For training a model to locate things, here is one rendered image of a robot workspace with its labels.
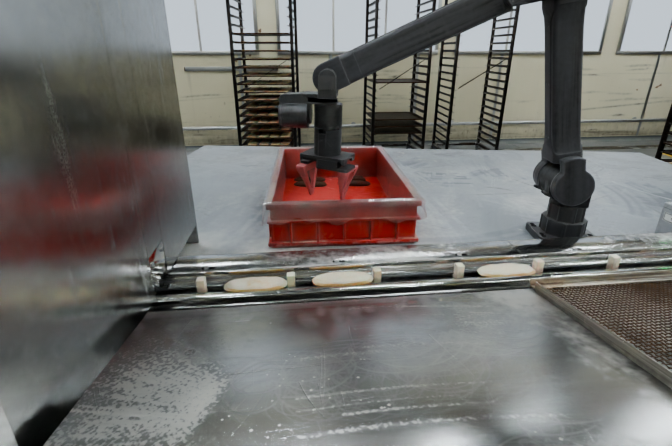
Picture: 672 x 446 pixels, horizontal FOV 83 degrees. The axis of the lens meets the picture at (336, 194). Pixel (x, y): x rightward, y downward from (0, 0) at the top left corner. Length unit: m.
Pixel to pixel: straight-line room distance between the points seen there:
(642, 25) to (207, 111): 5.67
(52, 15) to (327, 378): 0.42
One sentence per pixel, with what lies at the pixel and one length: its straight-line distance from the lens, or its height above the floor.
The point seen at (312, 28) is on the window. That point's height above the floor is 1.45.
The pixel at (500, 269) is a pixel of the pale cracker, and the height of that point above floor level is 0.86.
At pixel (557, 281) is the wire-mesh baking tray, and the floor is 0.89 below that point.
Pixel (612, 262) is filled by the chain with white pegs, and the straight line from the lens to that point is 0.82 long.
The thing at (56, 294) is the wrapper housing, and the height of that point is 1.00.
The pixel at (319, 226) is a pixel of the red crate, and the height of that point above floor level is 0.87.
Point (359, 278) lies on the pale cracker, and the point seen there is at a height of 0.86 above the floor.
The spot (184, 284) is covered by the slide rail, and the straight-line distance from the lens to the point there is 0.68.
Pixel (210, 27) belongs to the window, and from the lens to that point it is 5.02.
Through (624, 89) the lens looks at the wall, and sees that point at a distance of 6.66.
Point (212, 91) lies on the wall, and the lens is 5.05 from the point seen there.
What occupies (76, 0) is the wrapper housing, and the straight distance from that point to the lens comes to 0.50.
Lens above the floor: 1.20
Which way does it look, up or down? 21 degrees down
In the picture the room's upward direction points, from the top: straight up
